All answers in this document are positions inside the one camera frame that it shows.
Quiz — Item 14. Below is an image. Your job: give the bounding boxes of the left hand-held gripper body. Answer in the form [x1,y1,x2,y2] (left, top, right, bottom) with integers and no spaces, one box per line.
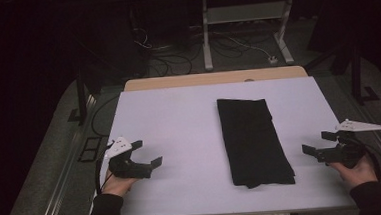
[102,134,153,181]

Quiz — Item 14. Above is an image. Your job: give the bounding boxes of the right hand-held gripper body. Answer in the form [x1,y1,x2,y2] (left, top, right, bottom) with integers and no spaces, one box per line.
[315,116,381,172]

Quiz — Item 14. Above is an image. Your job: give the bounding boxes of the black tank top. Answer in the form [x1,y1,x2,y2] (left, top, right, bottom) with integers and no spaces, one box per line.
[216,94,296,191]

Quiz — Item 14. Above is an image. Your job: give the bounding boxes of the person's left hand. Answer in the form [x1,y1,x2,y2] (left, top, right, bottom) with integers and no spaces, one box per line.
[100,169,140,198]

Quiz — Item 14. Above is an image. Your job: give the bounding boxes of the person's right hand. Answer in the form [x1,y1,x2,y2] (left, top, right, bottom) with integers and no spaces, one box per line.
[328,154,380,193]

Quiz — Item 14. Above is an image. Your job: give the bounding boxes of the white board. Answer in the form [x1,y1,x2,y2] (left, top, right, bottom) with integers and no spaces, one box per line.
[82,74,358,215]

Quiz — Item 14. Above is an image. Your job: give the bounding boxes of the black metal stand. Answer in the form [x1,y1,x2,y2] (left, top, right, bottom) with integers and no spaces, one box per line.
[64,71,105,126]
[348,42,381,107]

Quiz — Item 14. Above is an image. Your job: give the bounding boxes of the grey metal stand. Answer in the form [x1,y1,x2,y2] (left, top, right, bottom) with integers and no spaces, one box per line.
[187,0,301,72]

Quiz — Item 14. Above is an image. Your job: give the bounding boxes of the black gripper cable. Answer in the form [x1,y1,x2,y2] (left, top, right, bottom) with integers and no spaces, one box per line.
[360,140,381,181]
[93,152,113,194]

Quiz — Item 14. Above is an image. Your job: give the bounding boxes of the thin black floor cable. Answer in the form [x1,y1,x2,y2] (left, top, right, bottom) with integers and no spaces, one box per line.
[89,95,123,139]

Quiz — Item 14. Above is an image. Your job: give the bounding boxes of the black floor cables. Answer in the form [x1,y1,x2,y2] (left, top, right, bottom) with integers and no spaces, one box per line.
[146,51,195,78]

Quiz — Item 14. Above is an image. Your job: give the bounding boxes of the white floor cable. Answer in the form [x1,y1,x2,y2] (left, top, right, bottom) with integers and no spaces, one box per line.
[213,28,274,63]

